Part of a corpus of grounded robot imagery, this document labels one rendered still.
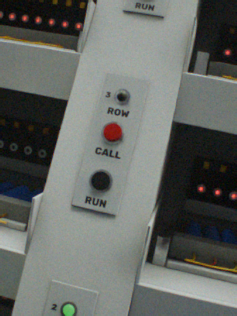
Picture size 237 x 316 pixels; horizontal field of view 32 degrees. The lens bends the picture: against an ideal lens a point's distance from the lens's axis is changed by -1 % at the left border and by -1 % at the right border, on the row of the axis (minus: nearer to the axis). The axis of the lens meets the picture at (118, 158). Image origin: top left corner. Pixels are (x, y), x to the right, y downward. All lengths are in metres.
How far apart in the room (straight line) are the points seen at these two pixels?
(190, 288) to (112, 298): 0.07
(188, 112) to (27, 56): 0.16
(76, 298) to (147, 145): 0.14
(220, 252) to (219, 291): 0.06
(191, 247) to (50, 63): 0.22
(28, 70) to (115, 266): 0.20
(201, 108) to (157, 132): 0.05
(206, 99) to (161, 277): 0.16
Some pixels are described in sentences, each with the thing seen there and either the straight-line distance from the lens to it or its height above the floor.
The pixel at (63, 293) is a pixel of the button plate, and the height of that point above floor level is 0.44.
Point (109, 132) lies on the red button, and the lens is 0.36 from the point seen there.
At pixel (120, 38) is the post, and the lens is 0.40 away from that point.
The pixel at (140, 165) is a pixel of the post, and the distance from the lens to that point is 0.36.
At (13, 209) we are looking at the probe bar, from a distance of 0.42.
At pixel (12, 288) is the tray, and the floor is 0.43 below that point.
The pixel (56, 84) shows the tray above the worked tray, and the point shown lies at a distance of 0.40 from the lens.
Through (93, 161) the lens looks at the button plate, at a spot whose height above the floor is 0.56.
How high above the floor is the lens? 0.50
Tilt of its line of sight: 10 degrees up
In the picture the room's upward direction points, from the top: 14 degrees clockwise
